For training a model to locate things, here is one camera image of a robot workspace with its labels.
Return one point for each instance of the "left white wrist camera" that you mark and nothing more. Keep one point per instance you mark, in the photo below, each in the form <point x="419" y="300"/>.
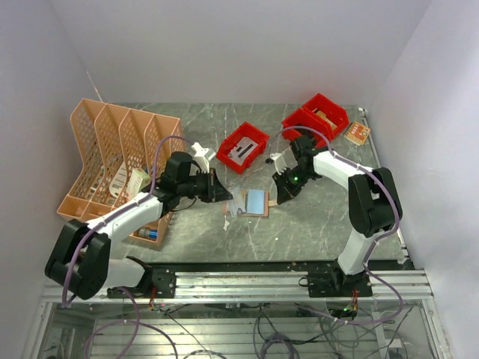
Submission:
<point x="203" y="156"/>

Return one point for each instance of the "orange spiral notepad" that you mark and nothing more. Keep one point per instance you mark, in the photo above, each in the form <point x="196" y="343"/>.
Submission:
<point x="357" y="133"/>

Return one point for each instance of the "red bin with cards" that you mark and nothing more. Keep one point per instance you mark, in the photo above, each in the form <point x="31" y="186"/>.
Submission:
<point x="244" y="130"/>

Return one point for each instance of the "brown item in bin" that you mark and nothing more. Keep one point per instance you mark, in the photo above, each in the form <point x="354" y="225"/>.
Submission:
<point x="324" y="117"/>

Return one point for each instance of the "aluminium rail frame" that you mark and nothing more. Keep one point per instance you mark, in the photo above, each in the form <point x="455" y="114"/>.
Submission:
<point x="236" y="287"/>

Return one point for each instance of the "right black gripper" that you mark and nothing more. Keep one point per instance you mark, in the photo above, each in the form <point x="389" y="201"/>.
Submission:
<point x="285" y="191"/>

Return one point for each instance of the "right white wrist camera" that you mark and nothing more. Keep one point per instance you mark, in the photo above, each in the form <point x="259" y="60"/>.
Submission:
<point x="278" y="160"/>

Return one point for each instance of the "white ruler card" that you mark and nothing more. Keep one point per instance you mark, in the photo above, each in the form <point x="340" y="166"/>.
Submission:
<point x="118" y="181"/>

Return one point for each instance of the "white credit card stack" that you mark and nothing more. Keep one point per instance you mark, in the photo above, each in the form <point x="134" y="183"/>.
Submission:
<point x="242" y="150"/>

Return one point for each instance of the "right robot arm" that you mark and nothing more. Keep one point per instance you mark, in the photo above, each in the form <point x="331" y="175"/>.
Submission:
<point x="374" y="211"/>

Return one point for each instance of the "blue capped bottle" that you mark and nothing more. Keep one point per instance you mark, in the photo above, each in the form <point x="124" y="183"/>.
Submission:
<point x="148" y="234"/>

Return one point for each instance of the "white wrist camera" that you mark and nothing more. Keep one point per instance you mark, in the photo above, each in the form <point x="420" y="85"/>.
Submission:
<point x="203" y="156"/>
<point x="278" y="160"/>

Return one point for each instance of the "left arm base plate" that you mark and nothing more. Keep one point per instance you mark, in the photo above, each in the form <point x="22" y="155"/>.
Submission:
<point x="157" y="282"/>

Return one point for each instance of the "peach file organizer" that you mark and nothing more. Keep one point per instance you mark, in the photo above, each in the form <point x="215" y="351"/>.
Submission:
<point x="108" y="135"/>

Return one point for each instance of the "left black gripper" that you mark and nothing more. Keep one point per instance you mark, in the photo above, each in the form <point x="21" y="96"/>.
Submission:
<point x="215" y="191"/>

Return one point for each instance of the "brown leather card holder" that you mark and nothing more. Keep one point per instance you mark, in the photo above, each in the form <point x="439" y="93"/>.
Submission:
<point x="258" y="203"/>

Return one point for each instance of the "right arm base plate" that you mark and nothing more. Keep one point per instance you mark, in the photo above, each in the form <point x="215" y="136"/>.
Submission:
<point x="335" y="284"/>

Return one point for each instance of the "red bin rear pair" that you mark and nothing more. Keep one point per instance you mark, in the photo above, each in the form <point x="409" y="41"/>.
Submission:
<point x="334" y="112"/>

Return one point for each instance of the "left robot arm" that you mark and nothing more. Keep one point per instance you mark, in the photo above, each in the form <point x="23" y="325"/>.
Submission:
<point x="81" y="259"/>

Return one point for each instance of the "red bin front pair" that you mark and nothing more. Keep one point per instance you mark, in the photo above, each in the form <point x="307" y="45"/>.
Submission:
<point x="301" y="117"/>

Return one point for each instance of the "red bin pair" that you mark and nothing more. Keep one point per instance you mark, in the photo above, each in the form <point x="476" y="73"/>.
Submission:
<point x="334" y="112"/>
<point x="301" y="117"/>

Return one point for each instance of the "green white carton box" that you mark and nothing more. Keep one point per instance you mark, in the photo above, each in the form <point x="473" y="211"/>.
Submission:
<point x="139" y="178"/>

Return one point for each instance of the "magnetic stripe card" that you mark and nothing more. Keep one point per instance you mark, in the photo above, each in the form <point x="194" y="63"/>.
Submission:
<point x="237" y="204"/>

